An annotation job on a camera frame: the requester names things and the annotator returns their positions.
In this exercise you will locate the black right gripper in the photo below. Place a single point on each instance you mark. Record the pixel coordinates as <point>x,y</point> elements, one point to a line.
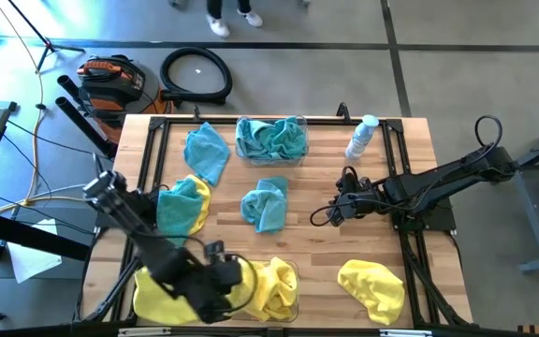
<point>363,199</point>

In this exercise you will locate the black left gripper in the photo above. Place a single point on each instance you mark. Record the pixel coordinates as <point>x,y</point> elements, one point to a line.
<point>215,292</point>

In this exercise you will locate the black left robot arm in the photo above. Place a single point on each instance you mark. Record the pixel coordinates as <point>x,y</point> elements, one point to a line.
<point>157,253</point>

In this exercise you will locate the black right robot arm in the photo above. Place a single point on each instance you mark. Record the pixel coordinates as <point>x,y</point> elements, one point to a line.
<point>438,180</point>

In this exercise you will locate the clear plastic bin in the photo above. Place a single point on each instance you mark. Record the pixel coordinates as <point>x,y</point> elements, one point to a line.
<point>297,162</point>
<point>295,315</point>

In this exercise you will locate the white spray bottle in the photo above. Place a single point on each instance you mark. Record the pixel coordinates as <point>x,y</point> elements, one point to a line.
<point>360,138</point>

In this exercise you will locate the small black clamp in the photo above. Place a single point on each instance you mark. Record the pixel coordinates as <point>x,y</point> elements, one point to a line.
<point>197,112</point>

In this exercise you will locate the white paper sheet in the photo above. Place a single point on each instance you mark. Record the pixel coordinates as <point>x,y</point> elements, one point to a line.
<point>31,267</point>

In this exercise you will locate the grey metal stand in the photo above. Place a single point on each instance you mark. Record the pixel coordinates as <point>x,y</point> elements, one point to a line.
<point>534,220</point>

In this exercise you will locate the black metal stand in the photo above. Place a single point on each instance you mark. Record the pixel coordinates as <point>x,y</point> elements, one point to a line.
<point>17,234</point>

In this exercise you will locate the black vacuum wand tube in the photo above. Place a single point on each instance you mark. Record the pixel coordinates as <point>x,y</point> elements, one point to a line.
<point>70,86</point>
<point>82,124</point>

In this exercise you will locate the person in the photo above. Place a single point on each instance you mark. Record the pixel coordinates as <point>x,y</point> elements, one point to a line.
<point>218,25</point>

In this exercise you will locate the orange and black shop vacuum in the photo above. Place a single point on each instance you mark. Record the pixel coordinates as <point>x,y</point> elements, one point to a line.
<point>110,89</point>

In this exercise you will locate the black tripod stand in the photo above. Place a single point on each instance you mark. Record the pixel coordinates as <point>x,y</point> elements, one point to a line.
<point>47,43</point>

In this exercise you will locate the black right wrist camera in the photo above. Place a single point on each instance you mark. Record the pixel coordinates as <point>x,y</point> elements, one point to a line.
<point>351,178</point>

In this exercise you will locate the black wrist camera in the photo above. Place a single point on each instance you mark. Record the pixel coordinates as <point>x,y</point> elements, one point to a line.
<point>351,178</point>
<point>214,251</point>

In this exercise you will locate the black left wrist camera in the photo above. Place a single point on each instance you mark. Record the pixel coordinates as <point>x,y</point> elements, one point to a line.
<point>214,251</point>

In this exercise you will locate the silver metal bracket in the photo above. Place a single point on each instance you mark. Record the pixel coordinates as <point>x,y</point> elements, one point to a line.
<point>405,333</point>
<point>143,332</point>

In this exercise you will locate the black metal table frame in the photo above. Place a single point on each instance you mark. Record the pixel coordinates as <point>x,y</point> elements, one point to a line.
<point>330,122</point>

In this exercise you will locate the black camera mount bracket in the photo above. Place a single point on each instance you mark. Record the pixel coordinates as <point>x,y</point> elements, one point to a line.
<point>343,111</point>

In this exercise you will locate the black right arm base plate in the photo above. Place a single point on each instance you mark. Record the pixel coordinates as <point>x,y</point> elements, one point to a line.
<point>438,223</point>

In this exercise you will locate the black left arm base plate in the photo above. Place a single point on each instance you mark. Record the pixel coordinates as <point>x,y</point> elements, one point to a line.
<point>103,220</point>

